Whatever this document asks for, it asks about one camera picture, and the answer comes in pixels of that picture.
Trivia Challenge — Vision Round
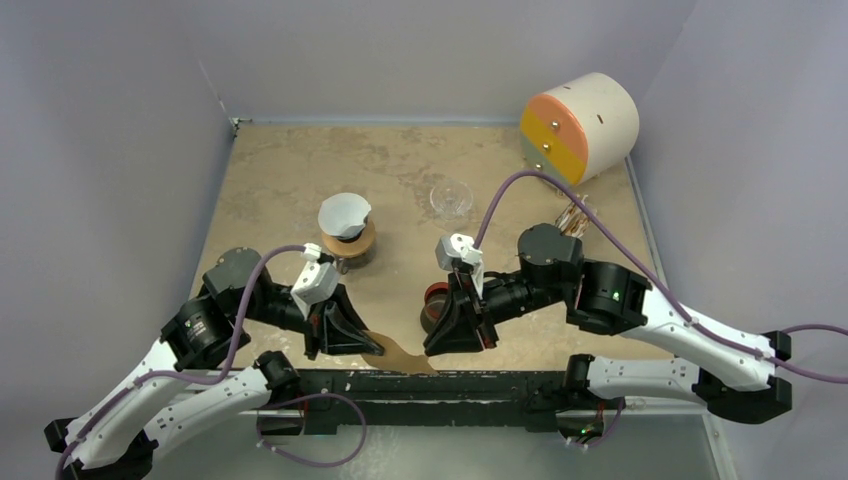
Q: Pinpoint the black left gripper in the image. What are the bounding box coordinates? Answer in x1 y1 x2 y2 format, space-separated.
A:
235 279 386 358

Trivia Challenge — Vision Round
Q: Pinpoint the red and black pitcher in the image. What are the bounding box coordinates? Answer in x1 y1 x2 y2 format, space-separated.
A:
419 282 449 334

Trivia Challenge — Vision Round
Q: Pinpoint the brown paper coffee filter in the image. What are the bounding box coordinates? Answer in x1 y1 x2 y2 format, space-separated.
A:
361 331 438 375

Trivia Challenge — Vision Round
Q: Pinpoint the white paper coffee filter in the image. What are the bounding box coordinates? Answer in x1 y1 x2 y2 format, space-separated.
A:
317 192 372 236

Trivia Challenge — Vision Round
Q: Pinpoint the blue ribbed glass dripper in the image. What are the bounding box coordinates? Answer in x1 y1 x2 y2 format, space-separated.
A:
334 224 367 243

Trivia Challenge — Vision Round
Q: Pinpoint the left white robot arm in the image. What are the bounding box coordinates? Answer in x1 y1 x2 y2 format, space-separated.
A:
45 243 384 479

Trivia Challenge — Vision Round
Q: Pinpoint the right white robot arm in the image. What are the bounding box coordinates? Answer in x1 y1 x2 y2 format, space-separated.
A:
424 223 793 424

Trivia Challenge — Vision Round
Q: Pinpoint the orange coffee filter holder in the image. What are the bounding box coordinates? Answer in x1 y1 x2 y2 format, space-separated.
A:
554 200 593 238

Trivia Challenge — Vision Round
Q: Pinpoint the round cream drawer cabinet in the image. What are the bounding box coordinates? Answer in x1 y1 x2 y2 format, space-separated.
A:
519 72 640 186

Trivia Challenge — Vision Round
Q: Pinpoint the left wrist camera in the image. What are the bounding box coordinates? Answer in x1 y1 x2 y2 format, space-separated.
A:
291 243 341 319

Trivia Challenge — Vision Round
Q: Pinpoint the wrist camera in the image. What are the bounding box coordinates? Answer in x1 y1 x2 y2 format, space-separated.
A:
435 233 483 271
291 243 341 319

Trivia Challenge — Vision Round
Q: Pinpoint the glass carafe with handle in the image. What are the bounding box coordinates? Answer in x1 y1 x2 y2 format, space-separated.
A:
336 247 377 275

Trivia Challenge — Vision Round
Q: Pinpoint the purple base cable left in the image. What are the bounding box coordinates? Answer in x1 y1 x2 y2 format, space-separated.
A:
255 392 368 468

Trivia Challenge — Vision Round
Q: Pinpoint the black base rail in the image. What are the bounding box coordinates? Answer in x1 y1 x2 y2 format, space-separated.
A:
258 354 625 440

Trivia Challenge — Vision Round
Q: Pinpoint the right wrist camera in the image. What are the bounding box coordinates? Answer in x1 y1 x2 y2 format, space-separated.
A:
435 233 483 271

